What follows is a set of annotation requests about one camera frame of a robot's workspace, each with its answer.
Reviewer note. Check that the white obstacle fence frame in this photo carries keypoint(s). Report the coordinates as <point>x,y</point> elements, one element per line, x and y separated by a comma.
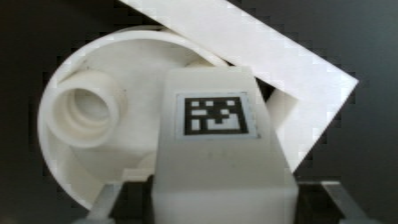
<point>313,85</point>

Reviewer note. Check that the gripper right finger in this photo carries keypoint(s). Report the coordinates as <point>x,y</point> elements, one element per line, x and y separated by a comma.
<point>354,215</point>

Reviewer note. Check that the white stool leg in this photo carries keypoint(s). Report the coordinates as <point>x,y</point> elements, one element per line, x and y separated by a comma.
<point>223,180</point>

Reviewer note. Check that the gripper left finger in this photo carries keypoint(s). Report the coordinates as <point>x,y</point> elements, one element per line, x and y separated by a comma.
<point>98,215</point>

